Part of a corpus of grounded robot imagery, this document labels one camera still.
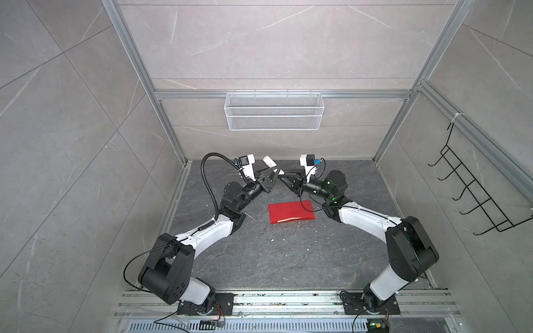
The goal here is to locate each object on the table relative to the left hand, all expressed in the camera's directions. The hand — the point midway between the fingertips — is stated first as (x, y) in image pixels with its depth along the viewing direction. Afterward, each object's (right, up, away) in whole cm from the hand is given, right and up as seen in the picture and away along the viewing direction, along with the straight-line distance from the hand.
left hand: (281, 165), depth 70 cm
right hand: (0, -3, +4) cm, 5 cm away
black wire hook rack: (+64, -8, -3) cm, 65 cm away
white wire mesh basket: (-2, +28, +30) cm, 42 cm away
